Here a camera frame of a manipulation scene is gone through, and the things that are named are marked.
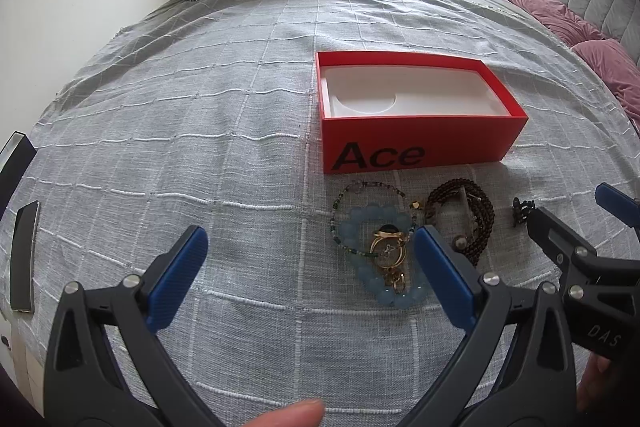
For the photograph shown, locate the black hair claw clip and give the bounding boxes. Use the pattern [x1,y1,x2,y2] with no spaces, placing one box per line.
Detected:
[512,197,536,227]

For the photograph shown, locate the dark red bead bracelet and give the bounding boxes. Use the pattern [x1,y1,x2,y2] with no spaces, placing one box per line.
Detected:
[424,178,497,268]

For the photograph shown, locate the thin multicolour bead bracelet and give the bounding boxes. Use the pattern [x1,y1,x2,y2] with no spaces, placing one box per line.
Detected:
[328,178,419,260]

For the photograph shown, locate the gold chain ring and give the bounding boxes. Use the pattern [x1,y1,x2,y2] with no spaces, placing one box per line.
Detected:
[384,267,409,295]

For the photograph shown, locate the gold green stone ring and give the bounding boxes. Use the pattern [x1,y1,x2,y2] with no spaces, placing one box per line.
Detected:
[368,223,412,269]

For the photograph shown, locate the light blue bead bracelet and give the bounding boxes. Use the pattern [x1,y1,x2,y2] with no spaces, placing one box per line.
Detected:
[335,201,435,309]

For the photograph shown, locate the person's right hand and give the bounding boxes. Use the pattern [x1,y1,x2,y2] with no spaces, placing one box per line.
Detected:
[577,353,611,412]

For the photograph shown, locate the person's left hand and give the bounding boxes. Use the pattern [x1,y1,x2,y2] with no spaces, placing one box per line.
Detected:
[244,399,326,427]

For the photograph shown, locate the pink pillow near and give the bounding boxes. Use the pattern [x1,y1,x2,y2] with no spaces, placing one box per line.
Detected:
[573,39,640,130]

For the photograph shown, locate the pink pillow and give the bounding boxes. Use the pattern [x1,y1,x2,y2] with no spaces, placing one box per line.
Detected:
[509,0,605,46]
[573,39,640,130]

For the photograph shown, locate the pink pillow far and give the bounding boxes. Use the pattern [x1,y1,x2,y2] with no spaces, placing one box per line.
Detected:
[509,0,605,46]

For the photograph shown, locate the red Ace box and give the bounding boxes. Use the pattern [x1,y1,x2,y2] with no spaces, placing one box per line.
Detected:
[316,51,528,174]

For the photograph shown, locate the glass edged nightstand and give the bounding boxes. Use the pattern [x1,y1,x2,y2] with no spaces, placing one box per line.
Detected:
[0,131,37,218]

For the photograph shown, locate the grey plaid bedspread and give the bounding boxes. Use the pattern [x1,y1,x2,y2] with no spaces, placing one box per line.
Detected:
[1,0,639,426]

